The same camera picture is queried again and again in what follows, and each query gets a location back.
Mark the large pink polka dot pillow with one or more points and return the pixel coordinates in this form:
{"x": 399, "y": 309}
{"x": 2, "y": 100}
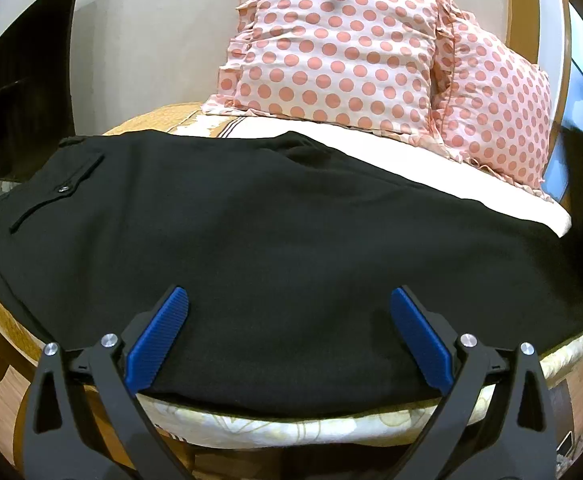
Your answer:
{"x": 331, "y": 50}

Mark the wooden headboard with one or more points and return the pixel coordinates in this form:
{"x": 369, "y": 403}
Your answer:
{"x": 536, "y": 10}

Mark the small pink polka dot pillow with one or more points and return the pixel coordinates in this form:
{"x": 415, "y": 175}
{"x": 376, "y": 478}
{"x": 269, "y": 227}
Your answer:
{"x": 496, "y": 110}

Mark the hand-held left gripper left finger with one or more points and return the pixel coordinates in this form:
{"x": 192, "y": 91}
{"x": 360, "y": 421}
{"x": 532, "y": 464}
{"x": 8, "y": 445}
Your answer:
{"x": 157, "y": 336}

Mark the black pants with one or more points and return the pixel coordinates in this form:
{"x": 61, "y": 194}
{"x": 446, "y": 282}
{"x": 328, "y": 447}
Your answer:
{"x": 271, "y": 260}

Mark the bed with floral sheet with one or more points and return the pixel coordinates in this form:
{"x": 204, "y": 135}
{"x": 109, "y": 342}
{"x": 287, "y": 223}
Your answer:
{"x": 281, "y": 427}

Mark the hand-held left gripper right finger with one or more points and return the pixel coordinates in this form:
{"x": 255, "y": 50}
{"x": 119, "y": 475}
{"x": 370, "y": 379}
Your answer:
{"x": 421, "y": 340}

